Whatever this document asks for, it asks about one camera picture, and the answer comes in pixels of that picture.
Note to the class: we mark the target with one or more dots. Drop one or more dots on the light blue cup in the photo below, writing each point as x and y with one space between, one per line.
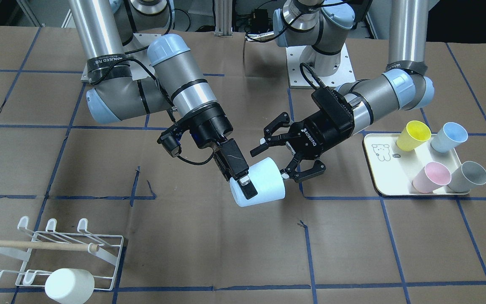
450 136
267 180

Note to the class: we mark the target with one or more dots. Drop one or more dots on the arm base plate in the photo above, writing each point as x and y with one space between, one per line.
332 70

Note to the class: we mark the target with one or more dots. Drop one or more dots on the aluminium frame post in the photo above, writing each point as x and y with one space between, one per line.
223 12

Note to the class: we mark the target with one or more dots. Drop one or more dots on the grey cup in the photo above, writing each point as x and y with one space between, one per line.
467 176

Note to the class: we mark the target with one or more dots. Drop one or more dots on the pink cup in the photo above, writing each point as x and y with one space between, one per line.
431 177

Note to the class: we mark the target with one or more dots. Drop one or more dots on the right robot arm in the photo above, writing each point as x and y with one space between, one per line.
166 78

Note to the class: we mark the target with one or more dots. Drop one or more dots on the cream bunny tray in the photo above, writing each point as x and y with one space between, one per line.
393 169

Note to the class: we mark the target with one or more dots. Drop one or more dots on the pale cream cup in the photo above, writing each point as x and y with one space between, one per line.
70 286

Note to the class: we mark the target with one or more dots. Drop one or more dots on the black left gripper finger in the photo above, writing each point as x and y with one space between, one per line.
270 140
294 172

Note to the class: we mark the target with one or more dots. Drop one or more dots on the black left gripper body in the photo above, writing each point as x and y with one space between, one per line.
314 136

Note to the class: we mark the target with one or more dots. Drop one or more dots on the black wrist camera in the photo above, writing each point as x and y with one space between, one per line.
170 140

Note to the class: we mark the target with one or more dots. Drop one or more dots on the white wire cup rack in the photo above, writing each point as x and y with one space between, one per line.
46 250

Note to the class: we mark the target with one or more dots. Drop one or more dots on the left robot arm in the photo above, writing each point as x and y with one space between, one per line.
321 27

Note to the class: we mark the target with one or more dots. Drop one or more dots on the yellow cup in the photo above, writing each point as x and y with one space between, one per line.
413 135

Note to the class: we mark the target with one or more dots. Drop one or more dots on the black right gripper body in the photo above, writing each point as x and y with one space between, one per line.
211 125

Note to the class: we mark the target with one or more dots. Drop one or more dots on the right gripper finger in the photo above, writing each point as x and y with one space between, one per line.
230 160
247 187

